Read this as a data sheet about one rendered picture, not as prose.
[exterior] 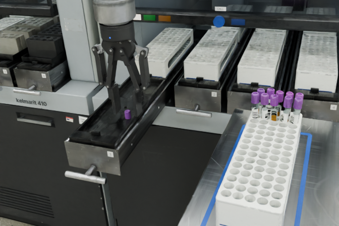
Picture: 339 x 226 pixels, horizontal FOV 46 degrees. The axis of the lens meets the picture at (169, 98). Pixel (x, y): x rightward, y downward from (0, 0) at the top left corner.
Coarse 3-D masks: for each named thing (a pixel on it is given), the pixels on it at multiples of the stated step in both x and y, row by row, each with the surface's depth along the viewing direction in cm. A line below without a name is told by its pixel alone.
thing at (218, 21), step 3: (216, 18) 105; (219, 18) 104; (222, 18) 104; (213, 21) 105; (216, 21) 105; (219, 21) 105; (222, 21) 104; (213, 24) 106; (216, 24) 105; (219, 24) 105; (222, 24) 105; (219, 27) 106
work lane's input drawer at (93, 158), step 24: (192, 48) 136; (120, 96) 109; (144, 96) 108; (168, 96) 115; (96, 120) 98; (120, 120) 98; (144, 120) 99; (72, 144) 90; (96, 144) 88; (120, 144) 88; (96, 168) 91; (120, 168) 88
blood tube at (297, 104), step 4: (296, 100) 75; (300, 100) 75; (296, 104) 75; (300, 104) 75; (296, 108) 76; (300, 108) 76; (296, 112) 76; (296, 116) 76; (292, 120) 78; (296, 120) 77
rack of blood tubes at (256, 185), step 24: (264, 120) 79; (240, 144) 72; (264, 144) 73; (288, 144) 73; (240, 168) 66; (264, 168) 66; (288, 168) 66; (240, 192) 61; (264, 192) 62; (288, 192) 66; (216, 216) 62; (240, 216) 60; (264, 216) 58
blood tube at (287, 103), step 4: (288, 96) 76; (284, 100) 76; (288, 100) 75; (284, 104) 76; (288, 104) 76; (284, 108) 77; (288, 108) 76; (284, 112) 77; (288, 112) 77; (284, 116) 78; (288, 116) 77; (284, 120) 78; (288, 120) 78
